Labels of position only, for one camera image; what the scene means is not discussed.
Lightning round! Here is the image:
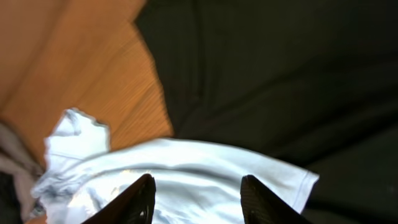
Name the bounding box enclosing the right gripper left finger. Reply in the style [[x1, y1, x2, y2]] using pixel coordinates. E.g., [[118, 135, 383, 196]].
[[83, 174, 156, 224]]

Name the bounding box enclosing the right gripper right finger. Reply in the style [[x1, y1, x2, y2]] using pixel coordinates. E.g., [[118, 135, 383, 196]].
[[240, 175, 310, 224]]

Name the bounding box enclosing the light blue printed t-shirt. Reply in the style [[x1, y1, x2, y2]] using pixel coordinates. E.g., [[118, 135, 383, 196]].
[[31, 108, 319, 223]]

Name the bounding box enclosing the black t-shirt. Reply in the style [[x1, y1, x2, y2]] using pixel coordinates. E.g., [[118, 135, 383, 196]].
[[134, 0, 397, 223]]

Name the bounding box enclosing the folded grey garment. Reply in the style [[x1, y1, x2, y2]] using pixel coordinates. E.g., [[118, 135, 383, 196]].
[[1, 123, 43, 223]]

